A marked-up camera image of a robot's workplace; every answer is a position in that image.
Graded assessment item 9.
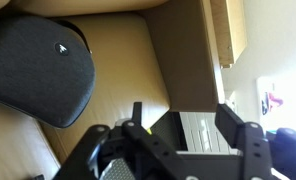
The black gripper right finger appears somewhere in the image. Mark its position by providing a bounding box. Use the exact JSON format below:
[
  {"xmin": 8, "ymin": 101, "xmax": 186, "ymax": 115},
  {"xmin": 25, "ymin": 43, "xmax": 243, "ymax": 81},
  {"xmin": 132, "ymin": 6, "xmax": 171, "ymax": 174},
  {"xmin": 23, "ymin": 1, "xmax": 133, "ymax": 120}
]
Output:
[{"xmin": 214, "ymin": 103, "xmax": 276, "ymax": 180}]

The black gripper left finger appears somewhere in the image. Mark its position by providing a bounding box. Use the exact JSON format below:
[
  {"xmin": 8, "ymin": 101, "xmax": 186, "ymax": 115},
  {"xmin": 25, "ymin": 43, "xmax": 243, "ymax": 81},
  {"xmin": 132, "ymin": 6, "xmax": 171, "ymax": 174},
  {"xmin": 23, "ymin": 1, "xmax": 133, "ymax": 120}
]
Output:
[{"xmin": 52, "ymin": 101, "xmax": 196, "ymax": 180}]

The dark grey fabric bag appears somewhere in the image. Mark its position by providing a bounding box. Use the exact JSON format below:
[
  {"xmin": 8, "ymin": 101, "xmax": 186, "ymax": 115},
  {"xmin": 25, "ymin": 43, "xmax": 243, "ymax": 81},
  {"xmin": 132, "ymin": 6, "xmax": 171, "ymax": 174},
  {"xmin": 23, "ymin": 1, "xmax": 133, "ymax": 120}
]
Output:
[{"xmin": 0, "ymin": 14, "xmax": 97, "ymax": 129}]

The brown leather sofa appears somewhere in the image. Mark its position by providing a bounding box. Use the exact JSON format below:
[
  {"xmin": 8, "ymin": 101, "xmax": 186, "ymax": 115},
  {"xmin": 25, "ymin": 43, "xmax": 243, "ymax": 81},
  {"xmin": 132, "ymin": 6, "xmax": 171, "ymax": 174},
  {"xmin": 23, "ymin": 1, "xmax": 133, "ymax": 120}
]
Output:
[{"xmin": 0, "ymin": 0, "xmax": 226, "ymax": 180}]

